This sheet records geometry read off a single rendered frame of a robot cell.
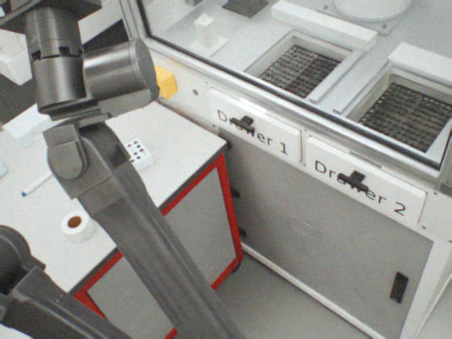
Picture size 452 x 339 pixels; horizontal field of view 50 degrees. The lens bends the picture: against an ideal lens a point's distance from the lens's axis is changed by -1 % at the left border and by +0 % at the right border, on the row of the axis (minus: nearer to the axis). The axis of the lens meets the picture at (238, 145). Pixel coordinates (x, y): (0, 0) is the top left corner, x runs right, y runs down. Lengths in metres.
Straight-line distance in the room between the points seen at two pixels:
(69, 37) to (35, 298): 0.31
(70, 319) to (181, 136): 0.87
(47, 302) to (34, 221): 0.75
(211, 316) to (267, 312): 1.34
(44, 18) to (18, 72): 1.18
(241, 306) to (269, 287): 0.13
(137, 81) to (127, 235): 0.17
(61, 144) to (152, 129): 0.96
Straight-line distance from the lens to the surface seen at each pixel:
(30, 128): 1.56
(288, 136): 1.17
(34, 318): 0.65
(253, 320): 1.91
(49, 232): 1.34
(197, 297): 0.58
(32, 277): 0.66
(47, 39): 0.55
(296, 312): 1.92
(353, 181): 1.09
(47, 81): 0.53
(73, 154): 0.52
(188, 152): 1.38
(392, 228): 1.25
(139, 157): 1.36
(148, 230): 0.55
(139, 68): 0.49
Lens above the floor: 1.77
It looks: 47 degrees down
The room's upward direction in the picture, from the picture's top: 9 degrees counter-clockwise
